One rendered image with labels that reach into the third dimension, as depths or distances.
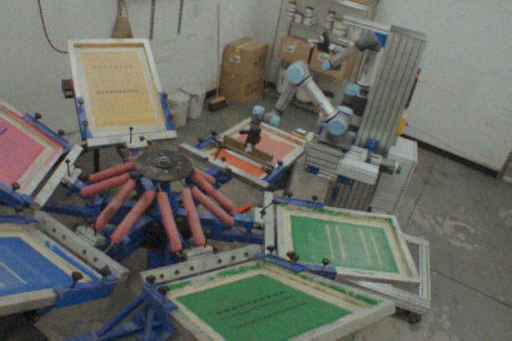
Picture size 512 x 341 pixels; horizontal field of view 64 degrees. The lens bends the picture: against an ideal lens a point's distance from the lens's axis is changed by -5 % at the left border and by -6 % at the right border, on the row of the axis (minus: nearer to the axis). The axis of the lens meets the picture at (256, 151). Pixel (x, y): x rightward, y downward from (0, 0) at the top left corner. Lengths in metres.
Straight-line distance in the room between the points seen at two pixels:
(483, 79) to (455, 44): 0.58
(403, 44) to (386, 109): 0.45
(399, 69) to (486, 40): 3.22
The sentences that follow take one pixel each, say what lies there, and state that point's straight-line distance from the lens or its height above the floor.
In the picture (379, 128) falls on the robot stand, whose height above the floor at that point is 1.37.
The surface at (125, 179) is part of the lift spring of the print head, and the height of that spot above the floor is 1.23.
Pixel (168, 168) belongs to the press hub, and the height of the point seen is 1.31.
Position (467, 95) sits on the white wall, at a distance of 6.22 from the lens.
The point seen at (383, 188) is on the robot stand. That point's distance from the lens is 3.24.
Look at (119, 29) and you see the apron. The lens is 4.57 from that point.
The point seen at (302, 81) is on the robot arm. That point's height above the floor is 1.64.
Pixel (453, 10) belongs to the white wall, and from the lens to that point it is 6.07.
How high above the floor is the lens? 2.54
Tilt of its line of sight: 29 degrees down
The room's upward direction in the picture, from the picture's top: 11 degrees clockwise
